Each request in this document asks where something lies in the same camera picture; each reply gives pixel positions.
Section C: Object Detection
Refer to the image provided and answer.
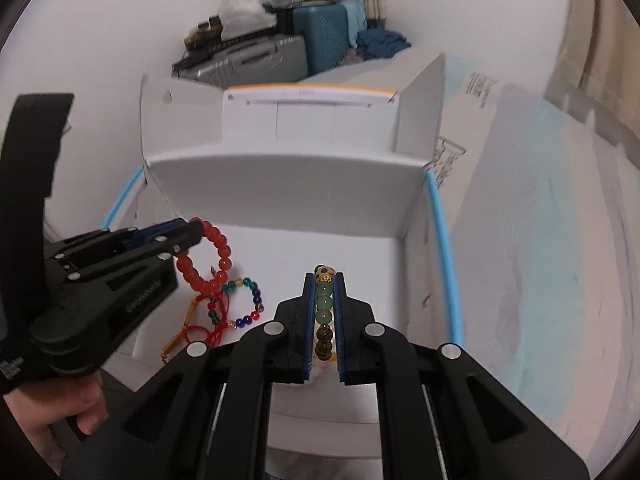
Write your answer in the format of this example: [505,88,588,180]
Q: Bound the multicolour bead bracelet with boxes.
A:
[209,276,264,331]

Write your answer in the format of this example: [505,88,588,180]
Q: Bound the yellow and white cardboard box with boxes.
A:
[102,52,468,461]

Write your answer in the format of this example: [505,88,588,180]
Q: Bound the silver suitcase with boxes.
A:
[172,34,308,83]

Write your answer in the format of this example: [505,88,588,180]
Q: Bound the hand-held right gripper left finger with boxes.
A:
[60,272,316,480]

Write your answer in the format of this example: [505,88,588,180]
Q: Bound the person's left hand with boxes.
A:
[2,367,109,476]

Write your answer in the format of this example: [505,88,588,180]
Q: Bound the light blue cloth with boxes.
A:
[344,0,369,37]

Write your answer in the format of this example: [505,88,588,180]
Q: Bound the dark blue clothes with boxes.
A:
[356,27,412,62]

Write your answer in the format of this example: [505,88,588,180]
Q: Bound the teal suitcase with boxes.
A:
[277,0,362,78]

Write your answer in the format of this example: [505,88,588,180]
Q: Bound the red string bracelet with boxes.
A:
[160,270,232,365]

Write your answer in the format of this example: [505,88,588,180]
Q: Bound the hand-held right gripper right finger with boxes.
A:
[334,272,588,480]

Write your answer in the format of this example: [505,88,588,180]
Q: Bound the red bead bracelet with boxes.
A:
[174,217,235,306]

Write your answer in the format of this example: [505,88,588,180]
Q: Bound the beige curtain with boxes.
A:
[544,0,640,148]

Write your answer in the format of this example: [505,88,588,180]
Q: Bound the striped bed sheet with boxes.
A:
[430,52,628,480]

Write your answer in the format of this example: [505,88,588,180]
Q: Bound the green and brown bead bracelet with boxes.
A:
[312,264,337,363]

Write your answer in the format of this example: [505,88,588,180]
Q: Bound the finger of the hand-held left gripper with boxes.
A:
[74,221,206,287]
[46,217,190,262]

